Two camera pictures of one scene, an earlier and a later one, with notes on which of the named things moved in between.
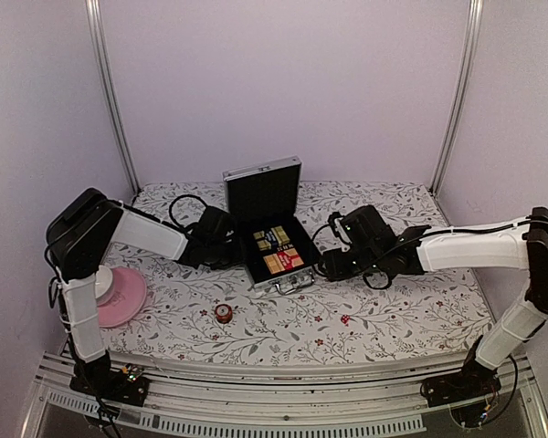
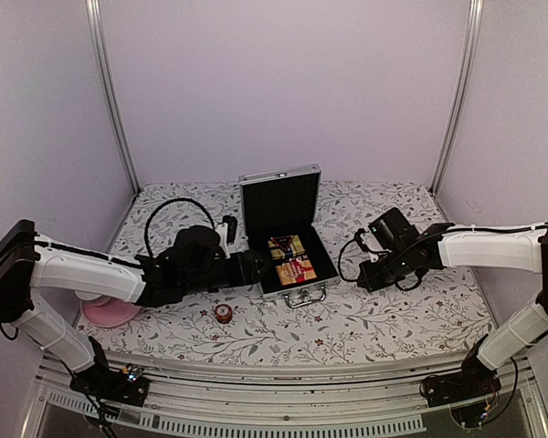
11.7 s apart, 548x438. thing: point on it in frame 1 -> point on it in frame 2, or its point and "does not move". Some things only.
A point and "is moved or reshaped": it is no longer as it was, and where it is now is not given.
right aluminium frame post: (471, 48) does not move
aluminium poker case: (267, 201) is moved or reshaped
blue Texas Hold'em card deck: (274, 238) -> (284, 247)
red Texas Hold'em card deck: (282, 261) -> (296, 269)
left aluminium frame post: (106, 94) does not move
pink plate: (127, 301) does not move
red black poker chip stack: (224, 313) does not move
